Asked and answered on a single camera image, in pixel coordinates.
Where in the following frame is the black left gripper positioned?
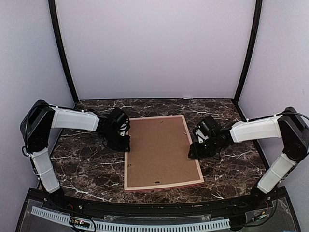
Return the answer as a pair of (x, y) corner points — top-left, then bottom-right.
(102, 129), (131, 152)

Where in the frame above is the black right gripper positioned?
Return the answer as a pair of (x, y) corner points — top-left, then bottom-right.
(188, 135), (219, 159)

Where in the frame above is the brown cardboard backing board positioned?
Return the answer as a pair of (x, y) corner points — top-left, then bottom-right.
(127, 116), (201, 188)

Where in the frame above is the light wooden picture frame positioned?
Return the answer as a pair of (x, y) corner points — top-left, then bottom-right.
(123, 114), (205, 192)

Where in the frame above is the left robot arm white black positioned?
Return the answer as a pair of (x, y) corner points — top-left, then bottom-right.
(20, 100), (130, 211)

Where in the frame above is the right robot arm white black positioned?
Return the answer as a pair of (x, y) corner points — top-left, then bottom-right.
(188, 107), (309, 210)

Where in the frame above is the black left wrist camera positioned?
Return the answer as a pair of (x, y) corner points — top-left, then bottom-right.
(108, 108), (130, 130)

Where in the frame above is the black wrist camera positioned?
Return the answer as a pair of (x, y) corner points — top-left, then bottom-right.
(108, 108), (130, 130)
(197, 116), (219, 137)

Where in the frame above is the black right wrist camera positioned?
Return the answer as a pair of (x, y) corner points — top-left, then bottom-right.
(197, 116), (219, 137)

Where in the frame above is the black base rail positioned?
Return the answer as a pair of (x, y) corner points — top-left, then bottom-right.
(14, 187), (301, 232)

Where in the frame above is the white slotted cable duct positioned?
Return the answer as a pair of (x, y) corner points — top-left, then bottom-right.
(31, 206), (230, 232)

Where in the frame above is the black left corner post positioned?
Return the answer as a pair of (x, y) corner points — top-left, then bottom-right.
(48, 0), (79, 104)

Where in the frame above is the black corner post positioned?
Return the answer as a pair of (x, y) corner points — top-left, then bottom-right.
(234, 0), (263, 104)
(48, 0), (79, 104)

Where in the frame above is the black right corner post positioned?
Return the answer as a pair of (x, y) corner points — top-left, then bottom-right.
(234, 0), (263, 104)

